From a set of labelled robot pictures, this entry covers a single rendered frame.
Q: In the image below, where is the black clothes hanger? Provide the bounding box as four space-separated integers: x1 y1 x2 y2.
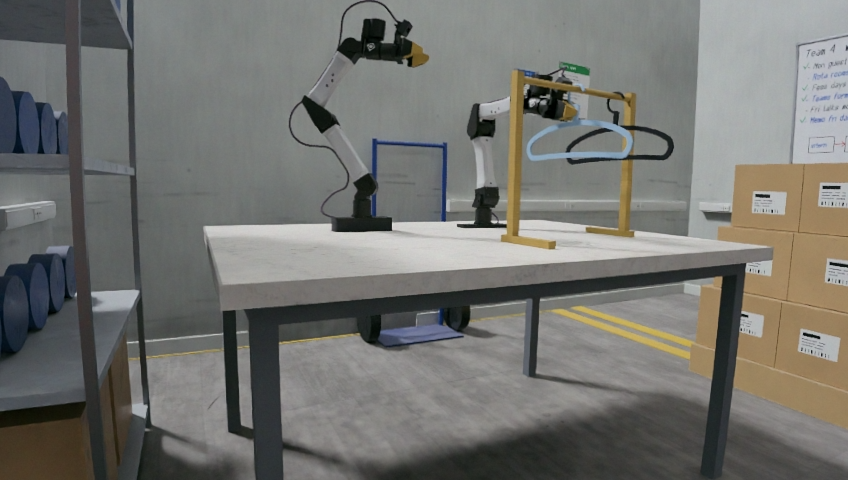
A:
566 99 674 165

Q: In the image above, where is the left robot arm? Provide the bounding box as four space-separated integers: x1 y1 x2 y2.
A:
457 85 567 228

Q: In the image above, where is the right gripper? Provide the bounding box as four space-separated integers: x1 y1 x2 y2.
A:
381 37 429 68

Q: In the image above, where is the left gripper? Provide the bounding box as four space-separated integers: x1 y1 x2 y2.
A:
539 97 577 122

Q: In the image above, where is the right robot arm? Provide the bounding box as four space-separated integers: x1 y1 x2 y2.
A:
302 18 392 222

